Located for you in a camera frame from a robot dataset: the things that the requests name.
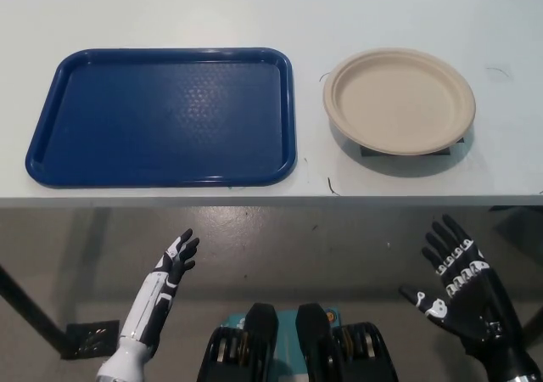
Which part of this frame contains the black tape patch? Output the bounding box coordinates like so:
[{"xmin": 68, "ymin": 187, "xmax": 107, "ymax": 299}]
[{"xmin": 358, "ymin": 134, "xmax": 468, "ymax": 159}]

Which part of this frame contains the black table leg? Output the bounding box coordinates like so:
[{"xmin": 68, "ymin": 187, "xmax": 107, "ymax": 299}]
[{"xmin": 0, "ymin": 262, "xmax": 71, "ymax": 351}]

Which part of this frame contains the black table foot plate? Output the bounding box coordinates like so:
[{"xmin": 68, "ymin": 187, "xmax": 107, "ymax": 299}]
[{"xmin": 60, "ymin": 320, "xmax": 120, "ymax": 361}]

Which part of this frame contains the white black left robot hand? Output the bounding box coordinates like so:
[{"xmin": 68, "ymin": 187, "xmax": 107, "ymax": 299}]
[{"xmin": 117, "ymin": 228, "xmax": 201, "ymax": 351}]

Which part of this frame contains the blue plastic tray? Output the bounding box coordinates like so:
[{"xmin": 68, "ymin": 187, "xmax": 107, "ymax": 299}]
[{"xmin": 25, "ymin": 47, "xmax": 297, "ymax": 188}]

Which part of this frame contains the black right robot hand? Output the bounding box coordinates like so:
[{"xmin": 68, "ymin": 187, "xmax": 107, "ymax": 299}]
[{"xmin": 397, "ymin": 214, "xmax": 529, "ymax": 358}]

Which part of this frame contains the beige paper plate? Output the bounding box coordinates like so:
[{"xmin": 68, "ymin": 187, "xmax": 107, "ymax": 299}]
[{"xmin": 322, "ymin": 47, "xmax": 477, "ymax": 157}]

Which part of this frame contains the black ribbed robot body block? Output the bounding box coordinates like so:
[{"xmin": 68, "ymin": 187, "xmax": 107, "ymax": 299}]
[
  {"xmin": 197, "ymin": 302, "xmax": 279, "ymax": 382},
  {"xmin": 295, "ymin": 302, "xmax": 399, "ymax": 382}
]

